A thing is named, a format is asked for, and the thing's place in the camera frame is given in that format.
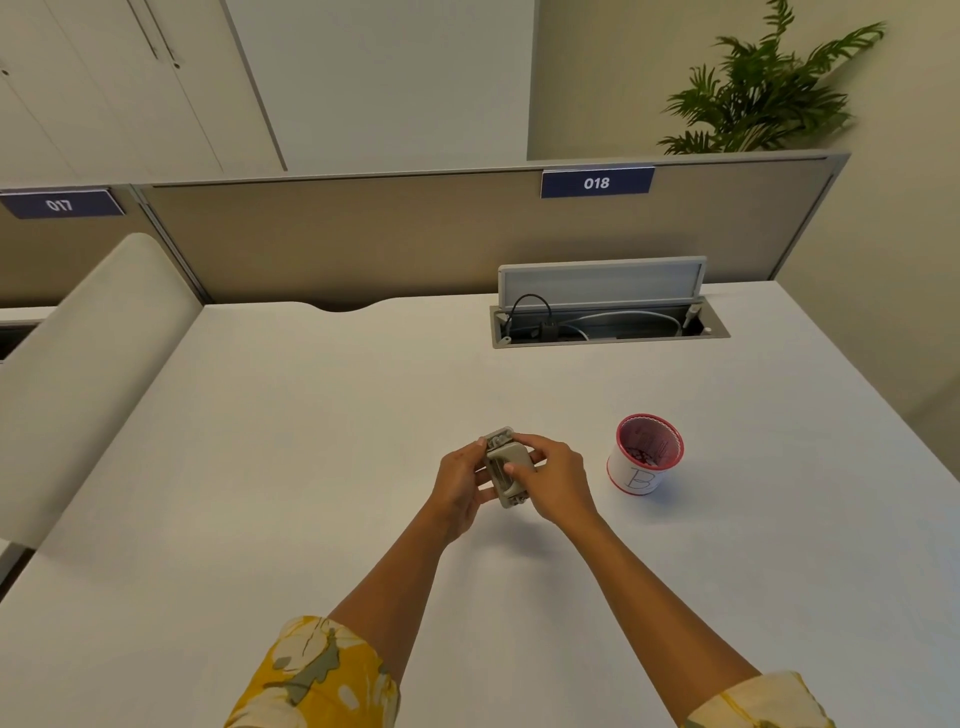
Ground yellow floral sleeve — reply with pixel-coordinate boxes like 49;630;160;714
687;670;837;728
223;615;402;728

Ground person's left hand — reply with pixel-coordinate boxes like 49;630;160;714
431;438;500;546

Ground person's right forearm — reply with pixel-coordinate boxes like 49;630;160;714
553;511;763;710

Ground grey desk cable tray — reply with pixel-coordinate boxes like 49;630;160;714
490;297;731;350

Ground grey cable tray lid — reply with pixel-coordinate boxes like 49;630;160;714
498;255;708;311

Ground beige desk partition panel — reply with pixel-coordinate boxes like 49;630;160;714
0;184;205;309
133;150;852;312

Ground white cabinet doors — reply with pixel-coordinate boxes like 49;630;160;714
0;0;289;189

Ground blue desk number sign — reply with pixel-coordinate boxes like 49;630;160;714
540;166;656;201
0;187;127;221

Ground black cable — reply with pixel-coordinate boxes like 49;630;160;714
501;294;588;342

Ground yellow floral right sleeve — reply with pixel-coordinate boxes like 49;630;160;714
687;670;837;728

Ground person's left forearm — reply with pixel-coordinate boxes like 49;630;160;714
327;514;451;687

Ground yellow floral left sleeve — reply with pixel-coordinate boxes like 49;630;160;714
223;615;402;728

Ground green potted palm plant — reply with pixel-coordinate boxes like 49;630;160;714
656;0;888;156

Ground red mesh cup white label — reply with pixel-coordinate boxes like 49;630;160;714
606;412;686;498

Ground white side divider panel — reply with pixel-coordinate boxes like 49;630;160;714
0;231;205;552

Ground white cable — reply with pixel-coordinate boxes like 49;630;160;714
556;298;706;339

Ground person's right hand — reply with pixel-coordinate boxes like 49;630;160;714
502;433;601;527

